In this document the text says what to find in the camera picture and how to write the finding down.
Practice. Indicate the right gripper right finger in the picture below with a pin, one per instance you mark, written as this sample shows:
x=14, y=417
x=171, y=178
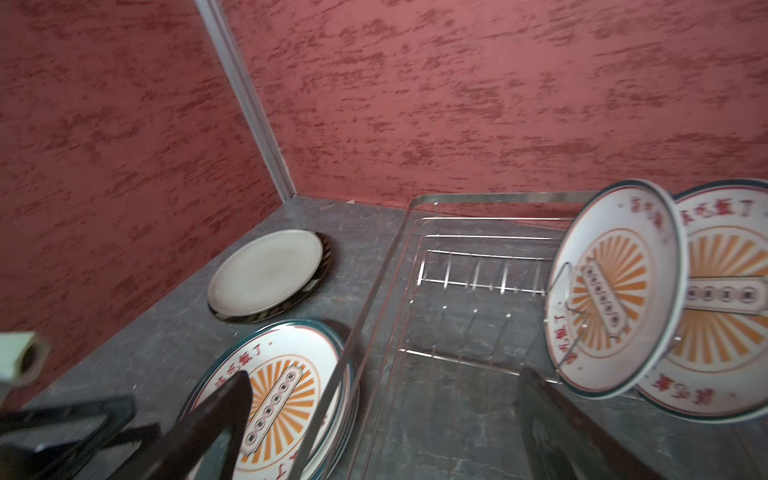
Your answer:
x=562, y=442

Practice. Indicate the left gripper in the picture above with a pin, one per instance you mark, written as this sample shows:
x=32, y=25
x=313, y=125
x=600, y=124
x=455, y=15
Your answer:
x=57, y=442

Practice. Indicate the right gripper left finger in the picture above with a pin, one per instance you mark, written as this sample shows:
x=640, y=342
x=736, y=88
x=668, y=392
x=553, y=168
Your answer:
x=205, y=444

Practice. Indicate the orange sunburst plate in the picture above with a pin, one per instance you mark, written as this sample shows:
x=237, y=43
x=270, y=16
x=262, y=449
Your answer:
x=289, y=364
x=616, y=290
x=715, y=370

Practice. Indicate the white grey line plate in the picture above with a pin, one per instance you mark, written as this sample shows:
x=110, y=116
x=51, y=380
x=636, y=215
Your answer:
x=264, y=273

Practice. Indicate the dark rimmed cream plate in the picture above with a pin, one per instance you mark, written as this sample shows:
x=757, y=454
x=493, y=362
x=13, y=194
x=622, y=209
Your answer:
x=324, y=264

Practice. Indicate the left corner aluminium profile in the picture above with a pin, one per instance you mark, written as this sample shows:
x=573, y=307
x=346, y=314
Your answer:
x=225, y=44

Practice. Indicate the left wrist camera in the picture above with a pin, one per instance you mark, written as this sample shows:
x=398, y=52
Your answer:
x=23, y=355

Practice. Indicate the metal wire dish rack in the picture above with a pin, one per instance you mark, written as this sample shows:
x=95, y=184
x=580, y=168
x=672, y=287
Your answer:
x=456, y=312

